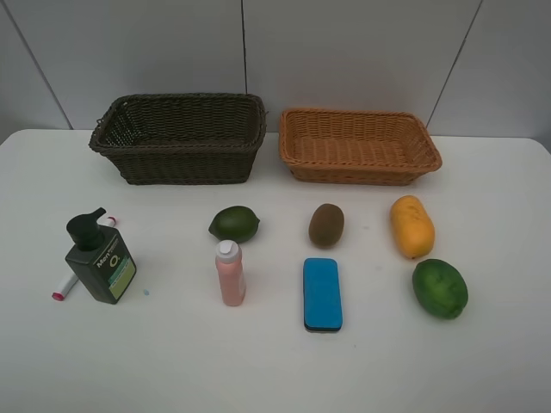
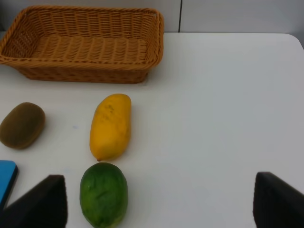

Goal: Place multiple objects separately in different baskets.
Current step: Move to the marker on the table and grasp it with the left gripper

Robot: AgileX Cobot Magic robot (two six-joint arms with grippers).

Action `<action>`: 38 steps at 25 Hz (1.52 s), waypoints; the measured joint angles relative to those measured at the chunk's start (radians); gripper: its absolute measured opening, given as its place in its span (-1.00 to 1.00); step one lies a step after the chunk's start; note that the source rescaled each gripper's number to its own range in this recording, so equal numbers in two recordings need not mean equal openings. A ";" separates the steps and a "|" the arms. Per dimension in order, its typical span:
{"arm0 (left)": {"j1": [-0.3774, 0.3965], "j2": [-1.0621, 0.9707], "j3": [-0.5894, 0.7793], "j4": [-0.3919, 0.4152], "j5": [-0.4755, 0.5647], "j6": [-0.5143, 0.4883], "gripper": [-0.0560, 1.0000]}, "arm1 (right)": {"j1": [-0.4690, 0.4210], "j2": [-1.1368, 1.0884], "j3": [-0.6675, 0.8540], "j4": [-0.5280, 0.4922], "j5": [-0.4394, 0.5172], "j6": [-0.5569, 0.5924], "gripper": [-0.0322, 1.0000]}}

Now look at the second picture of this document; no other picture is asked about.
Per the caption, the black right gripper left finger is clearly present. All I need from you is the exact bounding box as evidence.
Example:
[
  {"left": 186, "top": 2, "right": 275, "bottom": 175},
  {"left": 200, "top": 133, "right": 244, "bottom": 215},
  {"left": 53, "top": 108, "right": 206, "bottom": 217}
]
[{"left": 0, "top": 175, "right": 67, "bottom": 228}]

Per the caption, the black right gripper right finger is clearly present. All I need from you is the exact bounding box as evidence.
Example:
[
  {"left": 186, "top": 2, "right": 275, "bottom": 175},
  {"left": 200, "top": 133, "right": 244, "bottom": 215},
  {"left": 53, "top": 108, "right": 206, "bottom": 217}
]
[{"left": 253, "top": 172, "right": 304, "bottom": 228}]

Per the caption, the bumpy green citrus fruit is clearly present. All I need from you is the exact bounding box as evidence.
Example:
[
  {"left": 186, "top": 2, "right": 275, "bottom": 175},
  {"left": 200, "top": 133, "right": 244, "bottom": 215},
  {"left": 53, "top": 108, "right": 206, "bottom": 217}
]
[{"left": 79, "top": 162, "right": 128, "bottom": 228}]

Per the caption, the yellow mango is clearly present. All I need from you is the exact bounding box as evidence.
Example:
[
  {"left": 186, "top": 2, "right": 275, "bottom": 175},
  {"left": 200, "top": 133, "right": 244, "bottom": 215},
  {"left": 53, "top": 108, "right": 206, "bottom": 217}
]
[{"left": 89, "top": 94, "right": 132, "bottom": 162}]

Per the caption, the blue whiteboard eraser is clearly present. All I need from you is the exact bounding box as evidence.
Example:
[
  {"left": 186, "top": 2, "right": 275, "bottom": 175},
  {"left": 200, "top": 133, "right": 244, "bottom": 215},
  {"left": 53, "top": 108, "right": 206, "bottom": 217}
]
[{"left": 0, "top": 160, "right": 18, "bottom": 211}]

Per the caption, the brown kiwi fruit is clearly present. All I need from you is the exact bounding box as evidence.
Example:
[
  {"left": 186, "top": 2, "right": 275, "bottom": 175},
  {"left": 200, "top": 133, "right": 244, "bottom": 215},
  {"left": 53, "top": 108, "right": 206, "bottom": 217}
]
[{"left": 0, "top": 102, "right": 46, "bottom": 150}]

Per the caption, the orange wicker basket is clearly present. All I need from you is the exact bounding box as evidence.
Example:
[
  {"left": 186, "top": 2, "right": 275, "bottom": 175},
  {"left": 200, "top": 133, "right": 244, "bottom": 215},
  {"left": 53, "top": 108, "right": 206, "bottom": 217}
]
[{"left": 0, "top": 5, "right": 164, "bottom": 84}]

